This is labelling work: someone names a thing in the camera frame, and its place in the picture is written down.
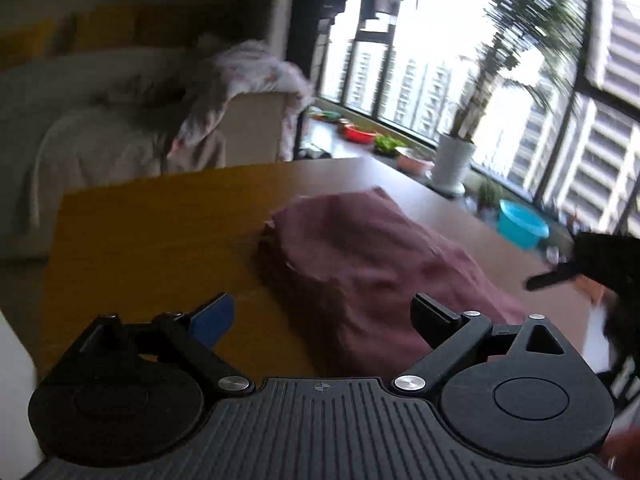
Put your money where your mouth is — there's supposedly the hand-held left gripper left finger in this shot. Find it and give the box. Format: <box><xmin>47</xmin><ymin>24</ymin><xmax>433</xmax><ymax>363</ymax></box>
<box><xmin>75</xmin><ymin>292</ymin><xmax>253</xmax><ymax>397</ymax></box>

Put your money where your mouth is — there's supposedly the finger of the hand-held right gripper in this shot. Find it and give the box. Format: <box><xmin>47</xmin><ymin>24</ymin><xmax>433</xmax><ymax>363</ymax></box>
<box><xmin>526</xmin><ymin>259</ymin><xmax>583</xmax><ymax>292</ymax></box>

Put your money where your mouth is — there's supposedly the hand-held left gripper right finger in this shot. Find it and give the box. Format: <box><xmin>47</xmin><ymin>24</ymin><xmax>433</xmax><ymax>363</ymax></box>
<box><xmin>392</xmin><ymin>294</ymin><xmax>591</xmax><ymax>396</ymax></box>

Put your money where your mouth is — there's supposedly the maroon cloth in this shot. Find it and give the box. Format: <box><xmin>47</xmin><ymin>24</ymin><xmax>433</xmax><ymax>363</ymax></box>
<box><xmin>254</xmin><ymin>186</ymin><xmax>528</xmax><ymax>378</ymax></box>

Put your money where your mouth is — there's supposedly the person's right hand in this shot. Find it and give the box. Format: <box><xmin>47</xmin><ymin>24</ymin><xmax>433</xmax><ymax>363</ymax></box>
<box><xmin>601</xmin><ymin>430</ymin><xmax>640</xmax><ymax>473</ymax></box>

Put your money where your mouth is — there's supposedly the teal plastic basin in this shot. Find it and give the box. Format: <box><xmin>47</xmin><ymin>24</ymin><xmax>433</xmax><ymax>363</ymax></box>
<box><xmin>496</xmin><ymin>199</ymin><xmax>551</xmax><ymax>251</ymax></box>

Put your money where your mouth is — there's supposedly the small green potted plant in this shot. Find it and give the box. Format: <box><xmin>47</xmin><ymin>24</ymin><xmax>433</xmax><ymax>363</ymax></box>
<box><xmin>476</xmin><ymin>179</ymin><xmax>504</xmax><ymax>212</ymax></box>

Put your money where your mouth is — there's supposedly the white plant pot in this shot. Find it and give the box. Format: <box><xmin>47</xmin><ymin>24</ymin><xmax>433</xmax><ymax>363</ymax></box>
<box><xmin>430</xmin><ymin>133</ymin><xmax>478</xmax><ymax>197</ymax></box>

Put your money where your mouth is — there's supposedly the pink planter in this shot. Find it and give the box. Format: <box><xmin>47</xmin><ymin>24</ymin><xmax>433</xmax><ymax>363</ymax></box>
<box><xmin>396</xmin><ymin>151</ymin><xmax>434</xmax><ymax>177</ymax></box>

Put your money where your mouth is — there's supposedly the small green plant pot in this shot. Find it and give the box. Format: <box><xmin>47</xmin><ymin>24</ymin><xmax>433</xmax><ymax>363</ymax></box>
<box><xmin>373</xmin><ymin>134</ymin><xmax>409</xmax><ymax>158</ymax></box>

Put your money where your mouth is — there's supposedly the beige sofa throw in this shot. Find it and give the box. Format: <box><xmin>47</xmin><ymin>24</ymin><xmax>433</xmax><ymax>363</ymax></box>
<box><xmin>29</xmin><ymin>104</ymin><xmax>227</xmax><ymax>233</ymax></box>

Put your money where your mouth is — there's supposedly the red bowl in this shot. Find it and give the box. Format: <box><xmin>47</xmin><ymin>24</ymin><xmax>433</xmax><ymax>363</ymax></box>
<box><xmin>343</xmin><ymin>124</ymin><xmax>379</xmax><ymax>146</ymax></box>

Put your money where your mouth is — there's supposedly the floral cloth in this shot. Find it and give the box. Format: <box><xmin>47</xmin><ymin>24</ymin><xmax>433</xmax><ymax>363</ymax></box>
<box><xmin>169</xmin><ymin>39</ymin><xmax>317</xmax><ymax>171</ymax></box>

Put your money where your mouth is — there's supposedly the tall palm plant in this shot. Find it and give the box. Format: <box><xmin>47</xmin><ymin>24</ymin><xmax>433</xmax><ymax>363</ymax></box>
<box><xmin>449</xmin><ymin>0</ymin><xmax>588</xmax><ymax>142</ymax></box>

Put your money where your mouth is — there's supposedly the grey sofa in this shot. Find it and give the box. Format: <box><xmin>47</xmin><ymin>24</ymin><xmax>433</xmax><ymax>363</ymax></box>
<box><xmin>0</xmin><ymin>45</ymin><xmax>303</xmax><ymax>261</ymax></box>

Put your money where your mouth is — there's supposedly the black pillar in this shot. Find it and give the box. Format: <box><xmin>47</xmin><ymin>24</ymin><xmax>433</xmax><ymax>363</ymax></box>
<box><xmin>286</xmin><ymin>0</ymin><xmax>327</xmax><ymax>103</ymax></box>

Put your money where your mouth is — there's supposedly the yellow cushion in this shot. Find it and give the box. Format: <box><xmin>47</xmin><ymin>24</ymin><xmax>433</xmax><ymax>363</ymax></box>
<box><xmin>74</xmin><ymin>10</ymin><xmax>137</xmax><ymax>52</ymax></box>
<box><xmin>0</xmin><ymin>24</ymin><xmax>57</xmax><ymax>62</ymax></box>

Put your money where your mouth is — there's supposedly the black window frame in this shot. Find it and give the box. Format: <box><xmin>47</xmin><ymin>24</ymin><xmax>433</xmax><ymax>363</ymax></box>
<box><xmin>315</xmin><ymin>0</ymin><xmax>640</xmax><ymax>241</ymax></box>

